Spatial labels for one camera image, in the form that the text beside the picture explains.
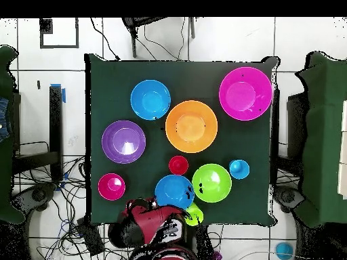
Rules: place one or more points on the orange bowl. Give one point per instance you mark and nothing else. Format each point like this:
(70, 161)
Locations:
(191, 126)

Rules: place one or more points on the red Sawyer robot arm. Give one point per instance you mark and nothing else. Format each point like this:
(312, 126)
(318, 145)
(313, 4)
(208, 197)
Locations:
(146, 222)

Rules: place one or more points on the red cup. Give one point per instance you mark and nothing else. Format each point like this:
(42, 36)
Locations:
(178, 165)

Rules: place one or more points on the blue bowl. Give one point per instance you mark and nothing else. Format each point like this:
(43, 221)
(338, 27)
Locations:
(172, 191)
(150, 99)

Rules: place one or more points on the purple bowl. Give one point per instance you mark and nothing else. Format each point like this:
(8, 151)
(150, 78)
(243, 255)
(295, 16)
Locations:
(123, 140)

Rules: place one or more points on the green bowl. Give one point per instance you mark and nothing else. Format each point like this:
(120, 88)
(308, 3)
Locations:
(211, 182)

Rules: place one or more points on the blue cup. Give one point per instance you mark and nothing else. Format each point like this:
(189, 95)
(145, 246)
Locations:
(239, 169)

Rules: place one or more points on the dark green tablecloth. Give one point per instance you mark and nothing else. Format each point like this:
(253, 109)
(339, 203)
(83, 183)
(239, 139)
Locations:
(244, 140)

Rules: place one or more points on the small pink-red bowl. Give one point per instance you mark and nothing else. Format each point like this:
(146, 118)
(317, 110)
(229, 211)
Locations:
(111, 187)

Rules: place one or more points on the green cup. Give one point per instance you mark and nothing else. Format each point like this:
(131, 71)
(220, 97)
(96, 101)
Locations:
(195, 216)

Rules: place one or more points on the large pink bowl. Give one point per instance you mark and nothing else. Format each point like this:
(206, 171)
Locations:
(245, 93)

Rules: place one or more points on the blue tape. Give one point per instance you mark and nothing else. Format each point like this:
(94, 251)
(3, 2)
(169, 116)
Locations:
(64, 95)

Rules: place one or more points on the black swivel chair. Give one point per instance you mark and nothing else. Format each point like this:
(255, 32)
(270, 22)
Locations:
(38, 195)
(287, 196)

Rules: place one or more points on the black power strip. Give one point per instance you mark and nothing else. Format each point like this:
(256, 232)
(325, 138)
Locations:
(90, 238)

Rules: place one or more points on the green side table cloth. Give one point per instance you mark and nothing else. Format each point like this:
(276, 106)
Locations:
(5, 176)
(322, 135)

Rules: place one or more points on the blue round object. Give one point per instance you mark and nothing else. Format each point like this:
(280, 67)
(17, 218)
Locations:
(284, 250)

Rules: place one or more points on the white box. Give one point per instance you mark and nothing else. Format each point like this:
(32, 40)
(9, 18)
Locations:
(343, 151)

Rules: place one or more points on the blue denim fabric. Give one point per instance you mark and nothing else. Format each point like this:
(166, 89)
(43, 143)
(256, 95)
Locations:
(4, 119)

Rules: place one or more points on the black table frame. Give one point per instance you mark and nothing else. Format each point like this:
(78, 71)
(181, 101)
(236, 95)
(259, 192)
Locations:
(55, 122)

